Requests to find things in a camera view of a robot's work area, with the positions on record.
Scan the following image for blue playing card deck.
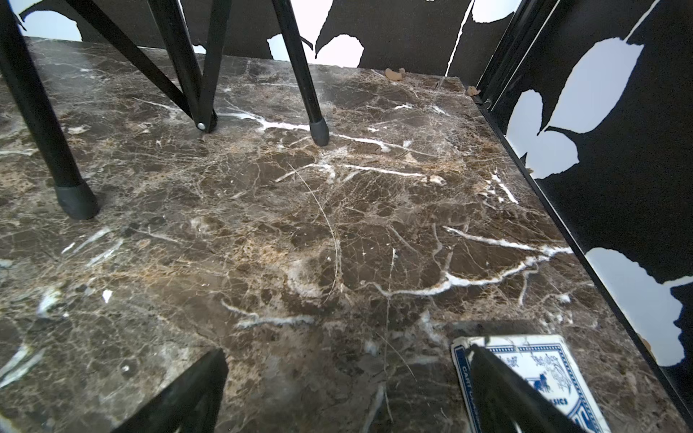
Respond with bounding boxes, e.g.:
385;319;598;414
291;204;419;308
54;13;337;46
450;335;610;432

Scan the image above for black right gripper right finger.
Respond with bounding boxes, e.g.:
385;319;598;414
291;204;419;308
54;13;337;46
468;345;582;433

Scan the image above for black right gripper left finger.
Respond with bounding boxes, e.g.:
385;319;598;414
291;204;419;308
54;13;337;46
115;348;228;432

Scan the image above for black music stand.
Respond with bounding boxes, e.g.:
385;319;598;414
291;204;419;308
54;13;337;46
1;0;330;220

